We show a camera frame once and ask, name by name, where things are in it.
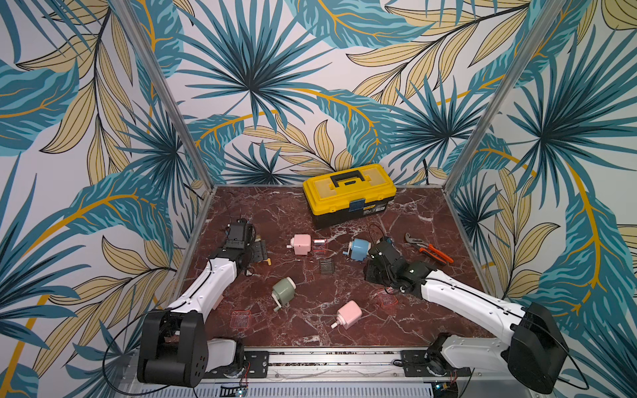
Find pink transparent tray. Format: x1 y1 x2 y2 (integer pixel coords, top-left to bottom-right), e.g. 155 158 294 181
376 291 399 314
313 239 328 255
230 310 251 330

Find pink pencil sharpener front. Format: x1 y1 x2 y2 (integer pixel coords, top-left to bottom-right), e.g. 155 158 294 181
331 300 363 329

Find pink pencil sharpener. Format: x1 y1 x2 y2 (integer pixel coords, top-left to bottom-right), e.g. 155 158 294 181
331 300 363 329
287 234 312 255

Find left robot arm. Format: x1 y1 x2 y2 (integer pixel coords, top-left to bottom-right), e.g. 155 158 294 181
136 218 256 388

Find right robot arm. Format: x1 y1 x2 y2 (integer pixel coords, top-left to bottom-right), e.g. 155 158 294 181
364 237 569 395

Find blue pencil sharpener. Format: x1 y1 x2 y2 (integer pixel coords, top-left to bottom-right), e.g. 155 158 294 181
343 238 372 262

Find pink pencil sharpener back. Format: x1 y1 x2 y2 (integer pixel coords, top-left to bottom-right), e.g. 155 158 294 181
287 234 312 255

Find green pencil sharpener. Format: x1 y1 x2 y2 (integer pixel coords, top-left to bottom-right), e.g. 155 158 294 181
271 277 296 312

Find pink transparent tray back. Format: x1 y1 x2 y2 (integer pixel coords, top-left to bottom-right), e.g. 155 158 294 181
313 239 328 255

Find yellow black toolbox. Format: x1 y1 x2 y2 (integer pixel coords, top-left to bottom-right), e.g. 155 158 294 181
303 164 396 230

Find orange handled pliers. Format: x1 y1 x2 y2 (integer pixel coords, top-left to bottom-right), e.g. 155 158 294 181
405 233 454 265

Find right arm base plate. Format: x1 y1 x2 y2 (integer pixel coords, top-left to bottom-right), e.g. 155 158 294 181
394 350 471 379

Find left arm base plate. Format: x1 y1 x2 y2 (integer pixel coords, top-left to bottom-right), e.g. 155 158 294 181
205 351 270 379

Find aluminium front rail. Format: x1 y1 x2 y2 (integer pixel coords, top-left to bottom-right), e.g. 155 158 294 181
113 347 553 398

